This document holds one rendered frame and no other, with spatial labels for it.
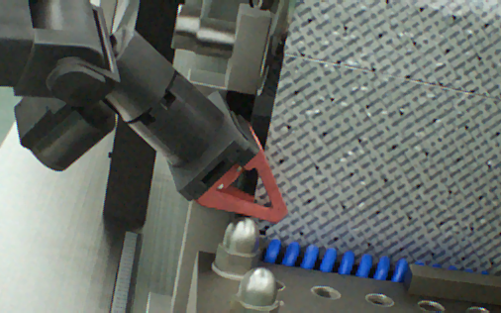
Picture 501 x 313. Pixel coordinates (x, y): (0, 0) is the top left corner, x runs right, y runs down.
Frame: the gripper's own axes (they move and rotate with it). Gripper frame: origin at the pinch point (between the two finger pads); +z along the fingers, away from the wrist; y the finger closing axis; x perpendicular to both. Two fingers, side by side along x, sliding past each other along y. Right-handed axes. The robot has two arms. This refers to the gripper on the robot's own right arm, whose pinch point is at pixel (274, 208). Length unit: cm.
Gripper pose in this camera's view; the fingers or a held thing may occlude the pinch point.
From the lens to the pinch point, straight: 97.4
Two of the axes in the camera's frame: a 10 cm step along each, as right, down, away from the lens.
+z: 6.7, 6.2, 4.1
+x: 7.2, -6.8, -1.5
